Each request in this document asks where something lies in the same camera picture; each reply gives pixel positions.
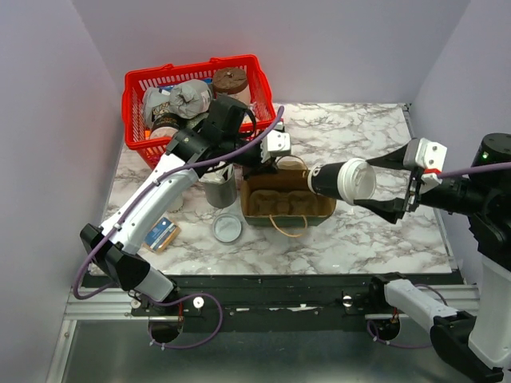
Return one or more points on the brown lid cream tub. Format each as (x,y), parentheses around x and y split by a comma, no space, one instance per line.
(233,82)

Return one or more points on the patterned grey pouch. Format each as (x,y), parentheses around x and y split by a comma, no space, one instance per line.
(156,104)

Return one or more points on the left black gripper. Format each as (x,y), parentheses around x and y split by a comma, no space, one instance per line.
(267,167)

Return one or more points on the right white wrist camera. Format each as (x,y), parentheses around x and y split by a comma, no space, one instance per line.
(429,157)

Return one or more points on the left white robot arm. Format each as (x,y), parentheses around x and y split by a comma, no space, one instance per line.
(113,245)

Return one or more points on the single brown pulp carrier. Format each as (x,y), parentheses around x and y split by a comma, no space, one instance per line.
(282,203)

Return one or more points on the stack of white lids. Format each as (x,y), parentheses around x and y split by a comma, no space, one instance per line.
(226,228)

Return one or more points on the red plastic shopping basket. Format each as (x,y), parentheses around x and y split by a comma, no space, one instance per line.
(139,80)

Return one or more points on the orange sponge blue label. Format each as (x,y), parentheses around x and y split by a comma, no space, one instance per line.
(163,232)

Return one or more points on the grey wrapped package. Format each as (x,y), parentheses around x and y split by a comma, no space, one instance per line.
(190,98)

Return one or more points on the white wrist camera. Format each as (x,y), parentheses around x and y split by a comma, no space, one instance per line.
(276,144)
(429,157)

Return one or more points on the brown pulp cup carrier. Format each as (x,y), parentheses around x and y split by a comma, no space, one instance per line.
(291,163)

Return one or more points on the dark green paper bag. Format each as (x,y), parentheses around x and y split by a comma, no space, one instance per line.
(284,180)

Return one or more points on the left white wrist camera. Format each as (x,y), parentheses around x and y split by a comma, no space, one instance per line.
(276,144)

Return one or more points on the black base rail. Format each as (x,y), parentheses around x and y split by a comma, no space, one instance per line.
(253,303)

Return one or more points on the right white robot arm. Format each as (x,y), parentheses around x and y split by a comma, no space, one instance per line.
(477,346)

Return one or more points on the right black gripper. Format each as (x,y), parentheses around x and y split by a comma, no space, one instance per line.
(390,207)

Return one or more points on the black paper coffee cup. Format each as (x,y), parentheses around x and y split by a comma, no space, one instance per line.
(322,179)

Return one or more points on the metal straw holder cup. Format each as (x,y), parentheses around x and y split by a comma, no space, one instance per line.
(220,187)

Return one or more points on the white plastic cup lid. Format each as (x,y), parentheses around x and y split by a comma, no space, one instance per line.
(356,180)

